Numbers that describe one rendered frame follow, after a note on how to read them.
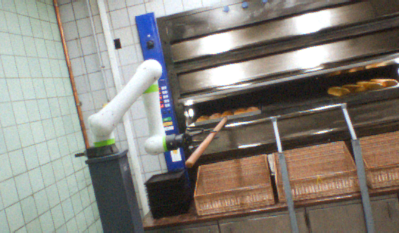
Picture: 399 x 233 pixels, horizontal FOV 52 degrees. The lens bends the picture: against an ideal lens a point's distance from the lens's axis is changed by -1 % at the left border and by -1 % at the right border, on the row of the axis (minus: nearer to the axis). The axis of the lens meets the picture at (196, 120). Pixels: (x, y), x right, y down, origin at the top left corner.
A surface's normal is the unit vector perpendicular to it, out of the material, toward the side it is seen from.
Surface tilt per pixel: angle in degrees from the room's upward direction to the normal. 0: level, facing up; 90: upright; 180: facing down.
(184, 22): 90
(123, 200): 90
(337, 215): 90
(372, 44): 70
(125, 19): 90
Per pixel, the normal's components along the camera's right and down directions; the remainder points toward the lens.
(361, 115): -0.22, -0.23
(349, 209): -0.15, 0.12
